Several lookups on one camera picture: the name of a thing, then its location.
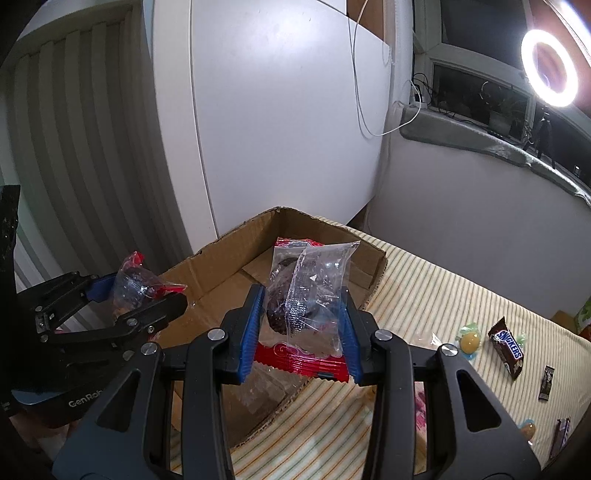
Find cardboard box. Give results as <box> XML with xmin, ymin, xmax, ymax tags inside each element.
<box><xmin>147</xmin><ymin>206</ymin><xmax>389</xmax><ymax>451</ymax></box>

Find green patterned bag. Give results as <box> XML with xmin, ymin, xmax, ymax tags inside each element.
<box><xmin>574</xmin><ymin>298</ymin><xmax>591</xmax><ymax>341</ymax></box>

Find black small snack sachet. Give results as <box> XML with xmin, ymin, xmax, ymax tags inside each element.
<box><xmin>538</xmin><ymin>365</ymin><xmax>555</xmax><ymax>402</ymax></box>

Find ring light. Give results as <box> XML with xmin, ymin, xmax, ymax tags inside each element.
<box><xmin>521</xmin><ymin>29</ymin><xmax>579</xmax><ymax>108</ymax></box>

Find brown jelly cup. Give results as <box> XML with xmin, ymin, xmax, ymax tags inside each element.
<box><xmin>519</xmin><ymin>419</ymin><xmax>537</xmax><ymax>446</ymax></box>

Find yellow jelly cup green lid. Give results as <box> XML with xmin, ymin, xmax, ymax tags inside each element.
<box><xmin>456</xmin><ymin>323</ymin><xmax>482</xmax><ymax>360</ymax></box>

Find packaged cranberry toast bread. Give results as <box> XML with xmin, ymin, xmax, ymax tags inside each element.
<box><xmin>414</xmin><ymin>382</ymin><xmax>427</xmax><ymax>444</ymax></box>

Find Snickers bar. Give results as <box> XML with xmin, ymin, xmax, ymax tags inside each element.
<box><xmin>488</xmin><ymin>317</ymin><xmax>524</xmax><ymax>381</ymax></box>
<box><xmin>549</xmin><ymin>418</ymin><xmax>571</xmax><ymax>460</ymax></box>

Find white power strip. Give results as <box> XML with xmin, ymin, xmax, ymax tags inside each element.
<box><xmin>412</xmin><ymin>92</ymin><xmax>427</xmax><ymax>109</ymax></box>

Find clear bag chocolate cake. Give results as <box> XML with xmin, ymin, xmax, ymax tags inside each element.
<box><xmin>254</xmin><ymin>237</ymin><xmax>360</xmax><ymax>383</ymax></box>

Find white cable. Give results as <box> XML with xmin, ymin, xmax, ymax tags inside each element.
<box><xmin>345</xmin><ymin>0</ymin><xmax>429</xmax><ymax>139</ymax></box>

